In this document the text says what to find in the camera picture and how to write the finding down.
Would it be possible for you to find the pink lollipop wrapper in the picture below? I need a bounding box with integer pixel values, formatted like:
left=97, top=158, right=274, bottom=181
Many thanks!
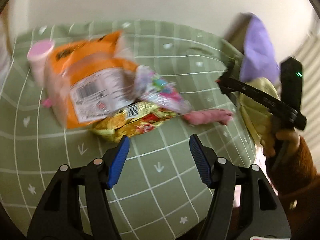
left=41, top=98, right=53, bottom=108

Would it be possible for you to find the pink caterpillar toy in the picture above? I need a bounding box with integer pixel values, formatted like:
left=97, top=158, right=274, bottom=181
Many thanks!
left=183, top=109, right=233, bottom=126

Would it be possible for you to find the green checkered tablecloth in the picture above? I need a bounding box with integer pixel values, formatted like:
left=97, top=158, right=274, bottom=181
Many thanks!
left=1, top=20, right=255, bottom=239

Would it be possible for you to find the orange snack bag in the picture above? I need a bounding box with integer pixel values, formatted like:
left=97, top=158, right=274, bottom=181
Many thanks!
left=44, top=31, right=138, bottom=129

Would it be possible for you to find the right hand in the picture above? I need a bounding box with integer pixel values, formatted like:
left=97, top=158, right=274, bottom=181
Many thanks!
left=260, top=119, right=300, bottom=158

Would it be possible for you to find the colourful pink snack bag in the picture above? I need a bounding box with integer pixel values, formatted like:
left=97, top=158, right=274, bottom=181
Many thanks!
left=133, top=65, right=191, bottom=115

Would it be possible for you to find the purple pillow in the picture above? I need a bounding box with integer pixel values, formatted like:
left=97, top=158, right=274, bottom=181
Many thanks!
left=239, top=14, right=280, bottom=83

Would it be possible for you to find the yellow-lined trash bin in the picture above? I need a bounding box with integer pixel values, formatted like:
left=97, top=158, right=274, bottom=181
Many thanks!
left=238, top=77, right=279, bottom=147

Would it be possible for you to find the red yellow snack wrapper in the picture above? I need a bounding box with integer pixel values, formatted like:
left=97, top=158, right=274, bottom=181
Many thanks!
left=91, top=101, right=178, bottom=142

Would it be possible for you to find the pink white jar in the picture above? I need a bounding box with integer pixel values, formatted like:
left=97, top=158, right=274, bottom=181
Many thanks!
left=27, top=39, right=55, bottom=88

